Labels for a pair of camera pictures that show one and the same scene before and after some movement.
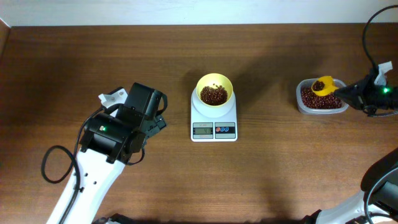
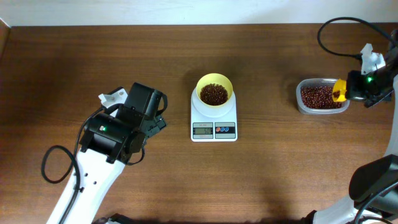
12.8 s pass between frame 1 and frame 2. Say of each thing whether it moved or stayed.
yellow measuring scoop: moved
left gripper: stayed
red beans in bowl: stayed
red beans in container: stayed
